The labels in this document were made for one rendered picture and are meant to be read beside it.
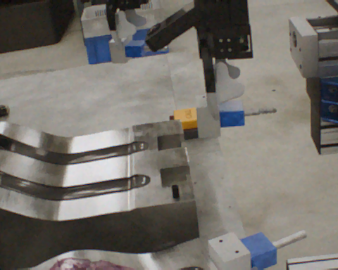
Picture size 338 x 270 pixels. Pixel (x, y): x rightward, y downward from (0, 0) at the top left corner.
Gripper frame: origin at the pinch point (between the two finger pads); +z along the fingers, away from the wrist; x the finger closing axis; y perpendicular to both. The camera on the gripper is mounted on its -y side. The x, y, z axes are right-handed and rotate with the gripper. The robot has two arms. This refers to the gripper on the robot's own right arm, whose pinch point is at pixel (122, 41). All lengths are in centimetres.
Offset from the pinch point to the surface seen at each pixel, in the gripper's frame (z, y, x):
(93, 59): 90, -132, 227
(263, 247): 8, 42, -58
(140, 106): 14.8, 3.8, -4.2
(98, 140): 6.3, 8.9, -35.3
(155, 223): 9, 25, -53
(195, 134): 13.9, 21.0, -18.2
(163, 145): 7.6, 20.3, -33.6
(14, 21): 68, -224, 267
